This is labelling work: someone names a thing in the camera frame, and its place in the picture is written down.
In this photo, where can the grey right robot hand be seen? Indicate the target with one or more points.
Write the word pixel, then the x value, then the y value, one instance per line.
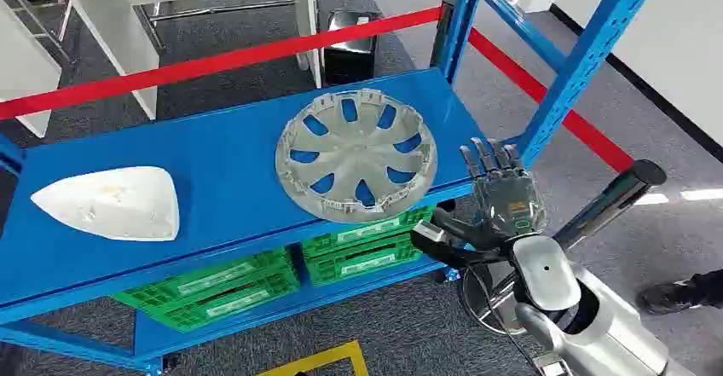
pixel 505 204

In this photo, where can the silver plastic hubcap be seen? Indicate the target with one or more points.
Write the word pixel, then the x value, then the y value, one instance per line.
pixel 356 153

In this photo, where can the red barrier belt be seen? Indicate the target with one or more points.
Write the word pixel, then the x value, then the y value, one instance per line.
pixel 226 57
pixel 599 139

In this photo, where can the green plastic crate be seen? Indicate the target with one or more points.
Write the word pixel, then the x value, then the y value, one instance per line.
pixel 226 294
pixel 361 260

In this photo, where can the person's foot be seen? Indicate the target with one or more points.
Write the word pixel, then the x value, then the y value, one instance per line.
pixel 666 297

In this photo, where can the black waste bin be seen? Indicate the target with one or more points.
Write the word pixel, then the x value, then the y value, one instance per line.
pixel 350 63

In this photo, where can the yellow floor tape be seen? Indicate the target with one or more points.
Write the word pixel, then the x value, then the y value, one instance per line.
pixel 333 359

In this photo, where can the blue metal shelf rack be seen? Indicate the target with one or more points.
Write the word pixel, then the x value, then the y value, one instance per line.
pixel 226 153

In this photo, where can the white triangular mirror cover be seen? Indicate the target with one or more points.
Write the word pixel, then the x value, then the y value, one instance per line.
pixel 113 204

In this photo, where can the white table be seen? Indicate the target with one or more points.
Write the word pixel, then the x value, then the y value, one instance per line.
pixel 113 0

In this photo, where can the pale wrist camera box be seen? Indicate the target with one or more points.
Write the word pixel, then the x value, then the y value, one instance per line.
pixel 552 365

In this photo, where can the black stanchion post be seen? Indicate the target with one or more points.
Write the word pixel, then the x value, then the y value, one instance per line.
pixel 442 34

